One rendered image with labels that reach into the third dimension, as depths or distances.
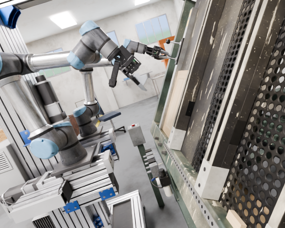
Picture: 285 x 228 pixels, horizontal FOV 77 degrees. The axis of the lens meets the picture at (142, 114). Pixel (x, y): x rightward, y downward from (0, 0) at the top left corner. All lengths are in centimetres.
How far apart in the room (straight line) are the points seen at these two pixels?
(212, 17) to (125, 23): 787
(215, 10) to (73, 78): 807
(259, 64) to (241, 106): 14
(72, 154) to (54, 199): 23
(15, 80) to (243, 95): 93
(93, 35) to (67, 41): 821
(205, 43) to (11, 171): 138
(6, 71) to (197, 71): 91
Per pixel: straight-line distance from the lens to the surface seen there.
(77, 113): 155
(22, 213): 120
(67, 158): 111
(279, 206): 49
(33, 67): 108
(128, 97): 865
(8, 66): 101
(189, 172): 89
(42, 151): 98
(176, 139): 108
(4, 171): 145
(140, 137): 169
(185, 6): 182
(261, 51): 68
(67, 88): 893
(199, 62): 106
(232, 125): 66
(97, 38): 79
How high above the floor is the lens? 141
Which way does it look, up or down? 13 degrees down
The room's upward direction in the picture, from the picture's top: 19 degrees counter-clockwise
